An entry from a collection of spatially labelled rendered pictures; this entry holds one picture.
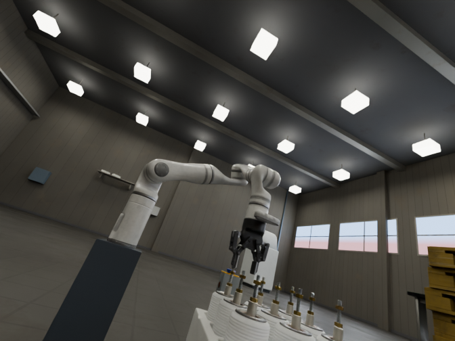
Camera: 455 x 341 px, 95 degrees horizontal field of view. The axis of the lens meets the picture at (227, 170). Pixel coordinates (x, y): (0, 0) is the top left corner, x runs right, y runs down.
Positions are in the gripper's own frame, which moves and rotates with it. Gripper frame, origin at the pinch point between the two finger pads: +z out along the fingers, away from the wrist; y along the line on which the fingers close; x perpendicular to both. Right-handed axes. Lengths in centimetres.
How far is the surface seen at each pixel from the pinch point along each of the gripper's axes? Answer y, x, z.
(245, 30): -24, -265, -503
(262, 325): 2.6, 15.9, 10.4
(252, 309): 3.3, 12.3, 8.5
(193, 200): -234, -932, -235
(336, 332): -19.1, 17.8, 8.0
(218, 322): 4.6, 1.0, 15.0
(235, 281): -12.8, -23.1, 5.6
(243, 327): 6.2, 14.5, 11.8
